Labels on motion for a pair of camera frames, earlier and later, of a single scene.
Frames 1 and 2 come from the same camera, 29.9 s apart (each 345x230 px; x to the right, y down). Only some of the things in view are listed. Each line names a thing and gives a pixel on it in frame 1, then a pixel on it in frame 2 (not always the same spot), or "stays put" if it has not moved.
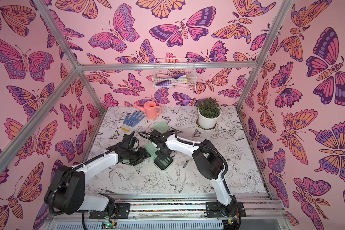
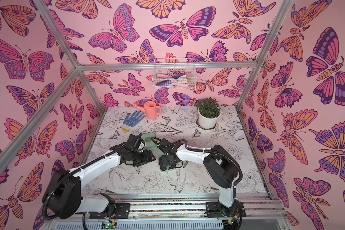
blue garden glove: x=132 y=120 stays put
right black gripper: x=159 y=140 → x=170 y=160
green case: x=161 y=127 → x=166 y=170
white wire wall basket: x=177 y=73 stays put
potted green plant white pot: x=209 y=110 stays put
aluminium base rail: x=179 y=212 stays put
